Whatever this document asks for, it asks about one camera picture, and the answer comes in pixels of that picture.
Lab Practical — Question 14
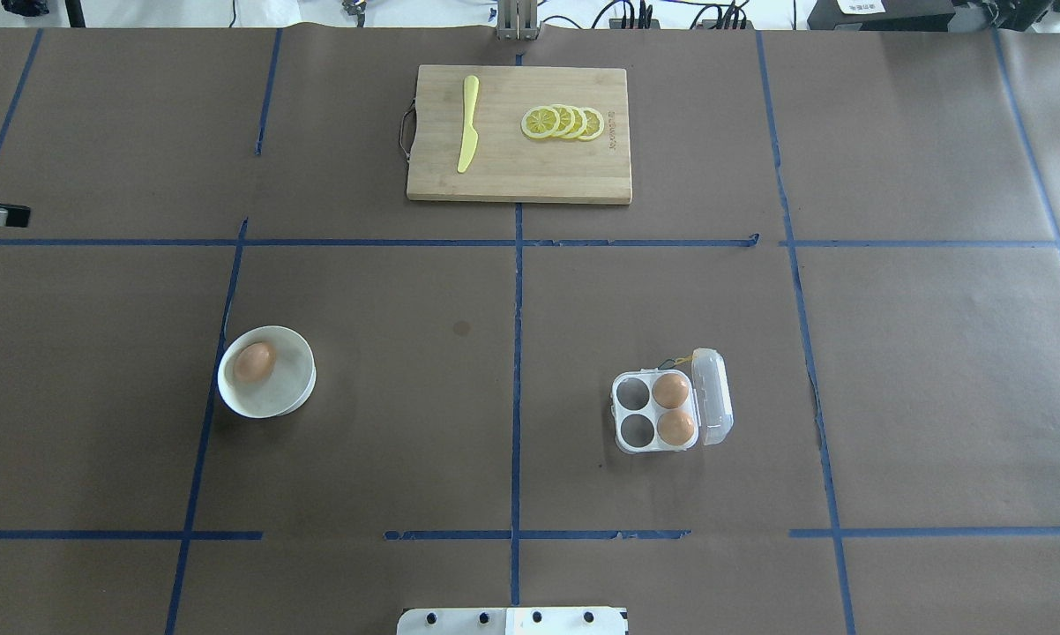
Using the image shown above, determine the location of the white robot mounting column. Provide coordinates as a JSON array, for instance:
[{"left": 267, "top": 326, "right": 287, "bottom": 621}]
[{"left": 396, "top": 606, "right": 630, "bottom": 634}]

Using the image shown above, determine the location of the yellow plastic knife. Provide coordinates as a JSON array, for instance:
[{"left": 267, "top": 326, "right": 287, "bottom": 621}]
[{"left": 457, "top": 75, "right": 481, "bottom": 174}]

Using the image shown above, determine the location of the aluminium frame post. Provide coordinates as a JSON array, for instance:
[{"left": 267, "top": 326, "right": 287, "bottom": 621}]
[{"left": 496, "top": 0, "right": 541, "bottom": 41}]

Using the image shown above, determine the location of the wooden cutting board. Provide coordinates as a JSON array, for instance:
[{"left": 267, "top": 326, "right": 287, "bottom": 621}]
[{"left": 407, "top": 64, "right": 632, "bottom": 205}]

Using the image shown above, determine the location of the brown egg from bowl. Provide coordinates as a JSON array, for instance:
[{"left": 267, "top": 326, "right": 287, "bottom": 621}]
[{"left": 233, "top": 341, "right": 279, "bottom": 385}]

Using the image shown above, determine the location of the back lemon slice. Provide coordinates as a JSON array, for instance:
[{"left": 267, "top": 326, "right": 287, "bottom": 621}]
[{"left": 576, "top": 108, "right": 604, "bottom": 142}]

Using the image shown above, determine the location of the clear plastic egg box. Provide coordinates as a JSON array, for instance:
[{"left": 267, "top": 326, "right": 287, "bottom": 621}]
[{"left": 610, "top": 348, "right": 735, "bottom": 455}]

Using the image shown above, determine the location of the upper brown egg in box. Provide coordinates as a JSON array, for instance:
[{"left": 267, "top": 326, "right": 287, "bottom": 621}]
[{"left": 652, "top": 371, "right": 691, "bottom": 410}]

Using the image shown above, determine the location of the white ceramic bowl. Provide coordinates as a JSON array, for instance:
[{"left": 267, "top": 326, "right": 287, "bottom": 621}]
[{"left": 217, "top": 325, "right": 317, "bottom": 419}]

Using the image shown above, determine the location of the brown egg in box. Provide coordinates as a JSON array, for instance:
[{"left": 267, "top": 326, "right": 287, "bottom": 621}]
[
  {"left": 656, "top": 409, "right": 697, "bottom": 447},
  {"left": 652, "top": 371, "right": 691, "bottom": 410}
]

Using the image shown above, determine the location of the lower brown egg in box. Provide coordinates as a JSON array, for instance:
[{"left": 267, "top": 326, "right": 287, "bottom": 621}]
[{"left": 656, "top": 409, "right": 697, "bottom": 447}]

